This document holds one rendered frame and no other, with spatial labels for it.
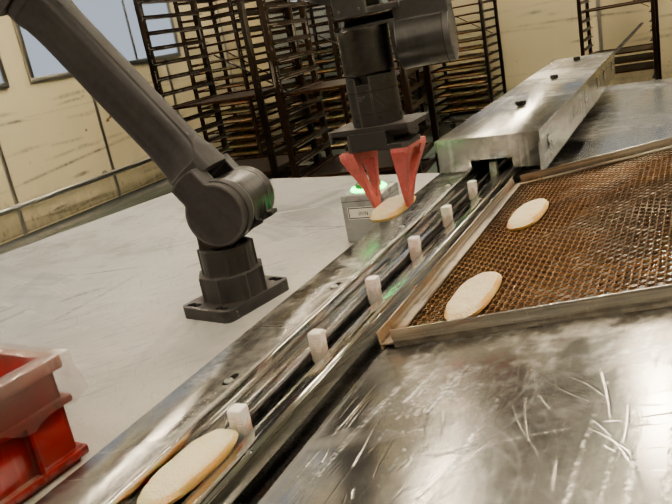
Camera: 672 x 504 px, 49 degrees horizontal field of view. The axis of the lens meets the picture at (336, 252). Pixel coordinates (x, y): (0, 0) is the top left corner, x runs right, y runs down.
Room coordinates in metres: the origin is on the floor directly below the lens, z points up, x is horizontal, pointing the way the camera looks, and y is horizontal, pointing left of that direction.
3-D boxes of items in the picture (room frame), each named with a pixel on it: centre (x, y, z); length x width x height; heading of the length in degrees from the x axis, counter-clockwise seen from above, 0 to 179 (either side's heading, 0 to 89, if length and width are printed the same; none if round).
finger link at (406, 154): (0.84, -0.08, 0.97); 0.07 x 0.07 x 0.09; 62
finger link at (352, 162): (0.84, -0.07, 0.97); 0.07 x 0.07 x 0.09; 62
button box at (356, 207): (1.11, -0.07, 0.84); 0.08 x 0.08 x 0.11; 62
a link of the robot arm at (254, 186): (0.92, 0.12, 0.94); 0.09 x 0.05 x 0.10; 70
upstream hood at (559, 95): (1.79, -0.57, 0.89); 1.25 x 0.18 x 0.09; 152
